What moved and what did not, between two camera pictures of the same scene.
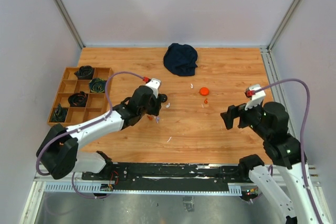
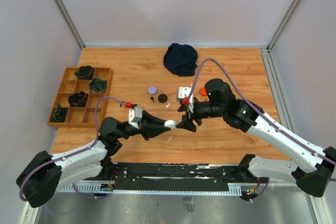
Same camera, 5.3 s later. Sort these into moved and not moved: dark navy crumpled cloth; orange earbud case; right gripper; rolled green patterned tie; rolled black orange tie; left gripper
Moved: right gripper; left gripper
Not moved: rolled green patterned tie; orange earbud case; dark navy crumpled cloth; rolled black orange tie
